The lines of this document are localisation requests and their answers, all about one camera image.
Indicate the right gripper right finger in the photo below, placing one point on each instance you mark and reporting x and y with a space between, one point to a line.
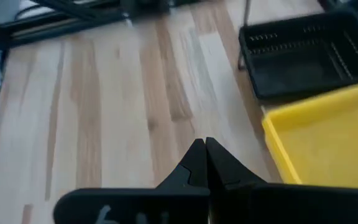
291 205

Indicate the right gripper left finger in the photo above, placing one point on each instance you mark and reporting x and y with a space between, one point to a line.
135 207

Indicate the yellow plastic basket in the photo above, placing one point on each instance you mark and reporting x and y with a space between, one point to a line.
328 146

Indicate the black plastic basket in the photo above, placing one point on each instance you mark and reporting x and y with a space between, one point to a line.
291 71

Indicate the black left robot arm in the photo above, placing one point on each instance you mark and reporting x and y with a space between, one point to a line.
145 4

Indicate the wooden shelf with black frame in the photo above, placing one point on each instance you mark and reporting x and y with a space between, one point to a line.
246 12

